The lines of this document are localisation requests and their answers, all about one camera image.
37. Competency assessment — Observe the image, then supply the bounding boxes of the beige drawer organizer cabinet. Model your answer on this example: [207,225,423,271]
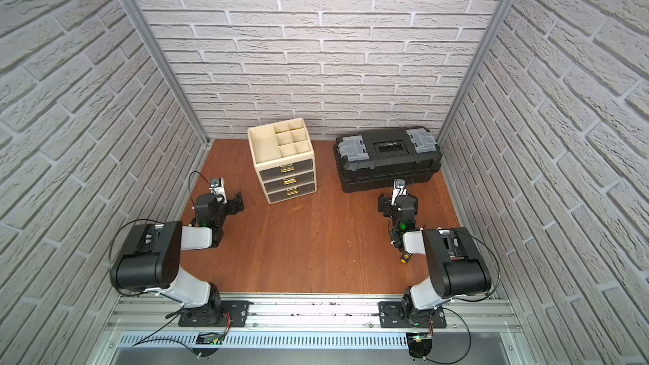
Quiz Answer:
[248,118,317,204]

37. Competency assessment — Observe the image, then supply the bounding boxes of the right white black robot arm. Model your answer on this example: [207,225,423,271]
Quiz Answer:
[378,189,495,328]

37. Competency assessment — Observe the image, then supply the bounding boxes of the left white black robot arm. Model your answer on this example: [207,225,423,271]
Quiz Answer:
[110,193,250,327]

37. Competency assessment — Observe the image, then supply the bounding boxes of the black plastic toolbox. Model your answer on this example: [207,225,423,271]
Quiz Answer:
[333,127,443,193]

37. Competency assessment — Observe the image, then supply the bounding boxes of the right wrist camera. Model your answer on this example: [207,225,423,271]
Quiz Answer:
[392,179,407,199]

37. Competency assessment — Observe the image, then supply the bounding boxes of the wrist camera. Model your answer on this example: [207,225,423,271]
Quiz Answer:
[210,177,227,204]
[392,179,407,199]

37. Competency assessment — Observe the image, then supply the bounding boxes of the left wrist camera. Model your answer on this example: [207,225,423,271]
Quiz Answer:
[210,177,227,204]

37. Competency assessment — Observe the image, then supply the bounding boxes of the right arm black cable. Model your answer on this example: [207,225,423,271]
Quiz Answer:
[455,232,502,302]

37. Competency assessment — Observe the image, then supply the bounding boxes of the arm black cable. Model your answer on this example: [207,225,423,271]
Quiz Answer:
[455,232,502,302]
[107,219,166,297]

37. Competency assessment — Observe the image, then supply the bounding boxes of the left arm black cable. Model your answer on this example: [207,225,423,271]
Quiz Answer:
[107,219,166,297]

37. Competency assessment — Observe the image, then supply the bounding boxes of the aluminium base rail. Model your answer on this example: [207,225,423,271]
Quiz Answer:
[101,293,522,351]

